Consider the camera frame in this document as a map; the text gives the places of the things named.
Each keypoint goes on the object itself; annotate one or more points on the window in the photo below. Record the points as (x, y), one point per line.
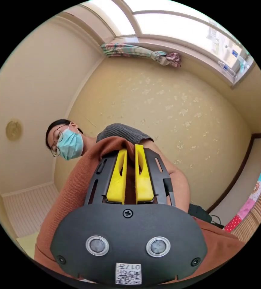
(166, 20)

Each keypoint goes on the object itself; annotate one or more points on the brown pants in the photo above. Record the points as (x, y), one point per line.
(76, 192)

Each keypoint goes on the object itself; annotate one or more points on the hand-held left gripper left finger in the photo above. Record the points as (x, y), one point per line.
(118, 185)

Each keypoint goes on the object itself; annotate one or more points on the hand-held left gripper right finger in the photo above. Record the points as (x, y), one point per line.
(144, 187)

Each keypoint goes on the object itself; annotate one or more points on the person's body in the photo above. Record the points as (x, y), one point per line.
(69, 144)

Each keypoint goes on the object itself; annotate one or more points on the floral curtain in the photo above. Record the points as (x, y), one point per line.
(141, 50)

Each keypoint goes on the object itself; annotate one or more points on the bed with printed sheet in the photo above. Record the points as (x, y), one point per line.
(254, 216)

